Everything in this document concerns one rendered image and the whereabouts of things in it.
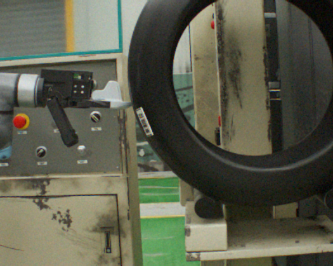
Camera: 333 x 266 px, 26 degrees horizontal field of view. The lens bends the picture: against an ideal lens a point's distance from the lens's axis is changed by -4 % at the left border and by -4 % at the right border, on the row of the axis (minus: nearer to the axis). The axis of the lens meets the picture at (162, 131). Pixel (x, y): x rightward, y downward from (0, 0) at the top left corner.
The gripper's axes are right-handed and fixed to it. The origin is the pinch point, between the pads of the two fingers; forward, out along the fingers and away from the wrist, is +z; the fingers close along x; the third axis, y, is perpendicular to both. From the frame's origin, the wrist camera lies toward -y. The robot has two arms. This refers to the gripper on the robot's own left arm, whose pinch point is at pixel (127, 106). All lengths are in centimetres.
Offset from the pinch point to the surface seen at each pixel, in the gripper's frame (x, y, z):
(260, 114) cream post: 27.7, -0.3, 31.5
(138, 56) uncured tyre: -10.0, 10.6, 2.2
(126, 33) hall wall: 917, 86, -87
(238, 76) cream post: 27.7, 9.1, 25.1
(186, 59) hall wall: 918, 53, 4
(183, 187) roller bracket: 25.3, -19.8, 13.2
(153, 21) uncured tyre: -11.4, 18.1, 4.9
